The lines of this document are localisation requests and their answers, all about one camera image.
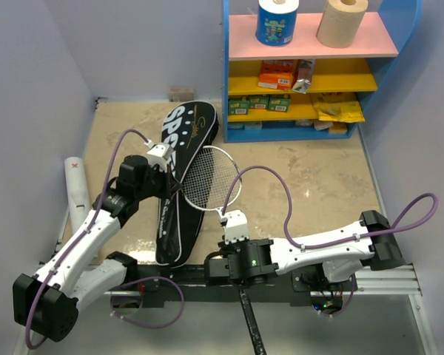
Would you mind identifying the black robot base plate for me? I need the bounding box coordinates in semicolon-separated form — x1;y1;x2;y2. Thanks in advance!
95;263;358;310

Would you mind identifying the green box right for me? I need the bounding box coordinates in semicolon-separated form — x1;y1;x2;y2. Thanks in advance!
267;94;291;112

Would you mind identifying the white shuttlecock tube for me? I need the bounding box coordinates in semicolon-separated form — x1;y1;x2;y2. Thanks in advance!
64;157;91;233

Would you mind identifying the green box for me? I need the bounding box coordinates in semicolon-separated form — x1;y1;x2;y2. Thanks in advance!
228;96;250;115
249;95;270;110
267;94;291;112

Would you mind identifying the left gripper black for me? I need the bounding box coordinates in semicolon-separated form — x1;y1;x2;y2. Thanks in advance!
135;161;182;200

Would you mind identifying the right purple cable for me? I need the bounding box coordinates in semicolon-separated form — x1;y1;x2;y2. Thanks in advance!
221;165;440;319

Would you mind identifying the green box left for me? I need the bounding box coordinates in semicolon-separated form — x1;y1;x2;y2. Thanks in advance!
228;96;250;115

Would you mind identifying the brown paper towel roll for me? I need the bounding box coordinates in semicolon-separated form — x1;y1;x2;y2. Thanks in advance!
316;0;369;49

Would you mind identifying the blue wrapped paper roll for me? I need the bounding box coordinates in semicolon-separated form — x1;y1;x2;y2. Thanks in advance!
255;0;299;47

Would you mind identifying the black sport racket bag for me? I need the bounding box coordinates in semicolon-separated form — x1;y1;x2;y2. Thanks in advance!
155;101;219;267

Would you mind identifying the orange snack box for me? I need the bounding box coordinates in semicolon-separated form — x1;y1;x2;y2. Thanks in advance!
258;60;295;91

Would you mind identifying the blue shelf unit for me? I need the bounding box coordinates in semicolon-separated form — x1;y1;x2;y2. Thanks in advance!
221;1;423;143

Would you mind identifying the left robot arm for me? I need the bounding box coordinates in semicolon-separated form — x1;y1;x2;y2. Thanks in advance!
13;153;178;342

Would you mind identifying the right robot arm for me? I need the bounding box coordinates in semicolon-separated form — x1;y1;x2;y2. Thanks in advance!
204;210;406;291

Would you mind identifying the aluminium rail frame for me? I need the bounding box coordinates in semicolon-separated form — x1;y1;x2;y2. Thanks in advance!
13;98;440;355

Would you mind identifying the yellow snack bag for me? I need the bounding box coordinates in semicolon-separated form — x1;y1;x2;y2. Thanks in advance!
311;92;365;124

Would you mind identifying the green box middle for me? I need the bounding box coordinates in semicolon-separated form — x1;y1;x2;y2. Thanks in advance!
249;95;270;110

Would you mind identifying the silver snack bag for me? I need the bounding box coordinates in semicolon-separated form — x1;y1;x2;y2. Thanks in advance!
292;58;315;94

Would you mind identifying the small pink eraser box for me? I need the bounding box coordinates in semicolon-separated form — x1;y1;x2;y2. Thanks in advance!
168;87;195;102

